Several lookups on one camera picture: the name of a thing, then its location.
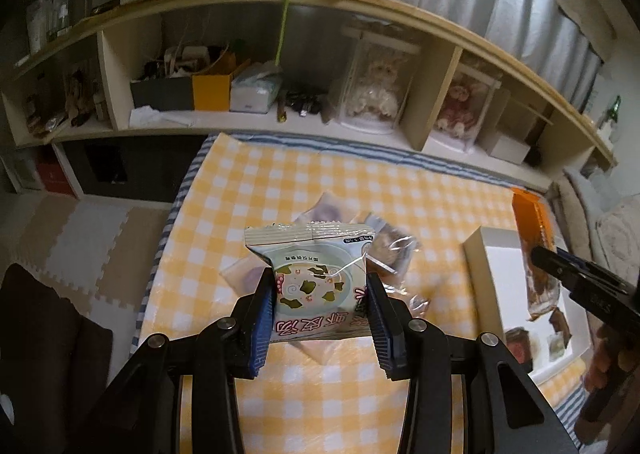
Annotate green white candy packet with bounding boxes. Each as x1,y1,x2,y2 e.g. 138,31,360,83
546,334,568,362

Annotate beige blanket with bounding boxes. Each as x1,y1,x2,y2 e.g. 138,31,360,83
550,179,601,255

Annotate brown chair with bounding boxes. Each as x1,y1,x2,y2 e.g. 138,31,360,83
0,261,115,435

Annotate purple pastry clear packet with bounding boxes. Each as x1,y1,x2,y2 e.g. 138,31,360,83
292,191,361,227
220,257,268,297

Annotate person's right hand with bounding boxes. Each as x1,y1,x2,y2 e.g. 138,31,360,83
575,321,640,445

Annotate white cardboard box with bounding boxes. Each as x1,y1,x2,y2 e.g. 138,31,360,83
462,225,591,382

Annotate grey window pastry packet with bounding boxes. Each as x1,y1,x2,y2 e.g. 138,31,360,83
362,211,422,285

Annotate small white box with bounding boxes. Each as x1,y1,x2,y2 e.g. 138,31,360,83
484,129,532,166

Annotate clear plastic jar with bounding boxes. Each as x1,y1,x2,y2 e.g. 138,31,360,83
25,0,56,52

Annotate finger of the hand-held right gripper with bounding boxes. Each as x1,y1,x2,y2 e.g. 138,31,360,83
530,245,583,287
556,249,626,285

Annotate white paper sheet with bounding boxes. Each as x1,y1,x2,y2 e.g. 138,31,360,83
129,105,201,127

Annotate yellow box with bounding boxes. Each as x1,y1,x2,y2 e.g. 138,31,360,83
192,59,251,111

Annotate small black items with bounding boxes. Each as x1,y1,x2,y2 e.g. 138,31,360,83
285,90,323,116

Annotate red box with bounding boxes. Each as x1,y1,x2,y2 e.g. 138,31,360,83
35,157,78,197

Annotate red dress doll in case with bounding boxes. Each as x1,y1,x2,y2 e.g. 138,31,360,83
430,64,503,155

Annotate cream fluffy blanket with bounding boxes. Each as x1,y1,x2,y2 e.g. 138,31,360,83
595,194,640,275

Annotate tissue box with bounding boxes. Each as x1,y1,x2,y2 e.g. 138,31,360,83
230,62,283,114

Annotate green ribbon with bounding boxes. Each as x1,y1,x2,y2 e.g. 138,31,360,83
274,0,293,68

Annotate grey blue blanket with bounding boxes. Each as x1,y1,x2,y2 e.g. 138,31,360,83
562,164,640,215

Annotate orange snack packet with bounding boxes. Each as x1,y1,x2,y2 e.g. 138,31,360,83
511,187,560,322

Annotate wooden shelf unit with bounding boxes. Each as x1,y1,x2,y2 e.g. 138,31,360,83
0,0,618,205

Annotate yellow checkered tablecloth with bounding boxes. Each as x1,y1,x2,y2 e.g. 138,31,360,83
135,133,588,454

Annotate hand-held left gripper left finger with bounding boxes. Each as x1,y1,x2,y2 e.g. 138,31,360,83
102,270,276,454

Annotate dark mooncake packet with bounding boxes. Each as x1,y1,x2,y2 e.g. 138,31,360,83
504,327,533,365

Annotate pale soup packet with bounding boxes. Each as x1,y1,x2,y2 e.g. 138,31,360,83
244,221,372,345

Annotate brown chocolate packet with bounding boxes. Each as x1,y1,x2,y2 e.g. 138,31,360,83
549,308,573,337

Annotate white dress doll in case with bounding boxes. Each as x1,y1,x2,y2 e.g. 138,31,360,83
337,27,421,135

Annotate figure picture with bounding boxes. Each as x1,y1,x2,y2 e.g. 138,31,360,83
62,64,101,127

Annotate dark grey box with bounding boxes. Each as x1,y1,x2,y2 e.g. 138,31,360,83
130,77,196,111

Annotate green glass bottle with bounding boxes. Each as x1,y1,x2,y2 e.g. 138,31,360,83
602,94,623,130

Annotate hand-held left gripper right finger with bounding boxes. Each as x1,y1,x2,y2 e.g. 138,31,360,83
365,271,583,454

